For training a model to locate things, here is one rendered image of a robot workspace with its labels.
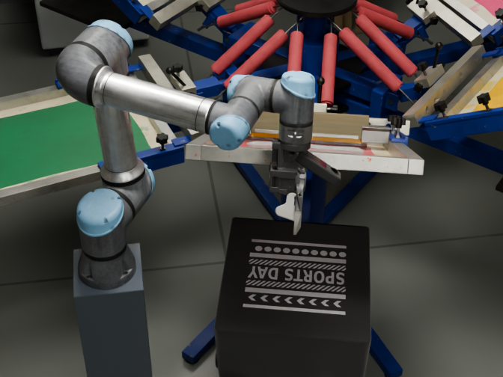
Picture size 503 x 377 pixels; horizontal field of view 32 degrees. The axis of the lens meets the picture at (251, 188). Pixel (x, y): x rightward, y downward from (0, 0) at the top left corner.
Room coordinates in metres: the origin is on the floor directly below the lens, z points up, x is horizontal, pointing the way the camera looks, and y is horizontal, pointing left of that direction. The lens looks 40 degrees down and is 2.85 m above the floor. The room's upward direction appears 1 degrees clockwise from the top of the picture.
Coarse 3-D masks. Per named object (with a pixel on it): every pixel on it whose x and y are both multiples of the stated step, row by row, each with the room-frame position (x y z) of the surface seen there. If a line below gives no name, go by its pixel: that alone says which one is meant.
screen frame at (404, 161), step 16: (192, 144) 1.71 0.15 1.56; (208, 144) 1.73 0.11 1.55; (368, 144) 2.29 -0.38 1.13; (384, 144) 2.26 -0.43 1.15; (400, 144) 2.02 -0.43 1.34; (208, 160) 1.69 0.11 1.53; (224, 160) 1.69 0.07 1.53; (240, 160) 1.68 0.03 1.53; (256, 160) 1.68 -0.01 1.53; (336, 160) 1.67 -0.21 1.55; (352, 160) 1.67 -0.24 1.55; (368, 160) 1.67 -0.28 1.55; (384, 160) 1.67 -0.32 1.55; (400, 160) 1.67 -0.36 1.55; (416, 160) 1.66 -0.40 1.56
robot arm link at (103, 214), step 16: (96, 192) 1.67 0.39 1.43; (112, 192) 1.67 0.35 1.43; (80, 208) 1.62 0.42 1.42; (96, 208) 1.62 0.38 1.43; (112, 208) 1.62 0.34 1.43; (128, 208) 1.66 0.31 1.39; (80, 224) 1.59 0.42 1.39; (96, 224) 1.57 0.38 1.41; (112, 224) 1.59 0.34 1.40; (128, 224) 1.64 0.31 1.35; (96, 240) 1.57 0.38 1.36; (112, 240) 1.58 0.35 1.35; (96, 256) 1.57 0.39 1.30
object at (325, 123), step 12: (264, 120) 2.22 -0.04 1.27; (276, 120) 2.21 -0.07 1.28; (324, 120) 2.21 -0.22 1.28; (336, 120) 2.20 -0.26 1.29; (348, 120) 2.20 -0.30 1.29; (360, 120) 2.20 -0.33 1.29; (312, 132) 2.19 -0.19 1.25; (324, 132) 2.19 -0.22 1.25; (336, 132) 2.18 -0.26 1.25; (348, 132) 2.18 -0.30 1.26; (360, 132) 2.18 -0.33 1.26
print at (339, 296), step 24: (264, 240) 2.01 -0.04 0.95; (264, 264) 1.91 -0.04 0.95; (288, 264) 1.91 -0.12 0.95; (312, 264) 1.91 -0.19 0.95; (336, 264) 1.91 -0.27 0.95; (264, 288) 1.81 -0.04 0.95; (288, 288) 1.81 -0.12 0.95; (312, 288) 1.81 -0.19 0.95; (336, 288) 1.81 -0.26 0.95; (312, 312) 1.71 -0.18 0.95; (336, 312) 1.72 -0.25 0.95
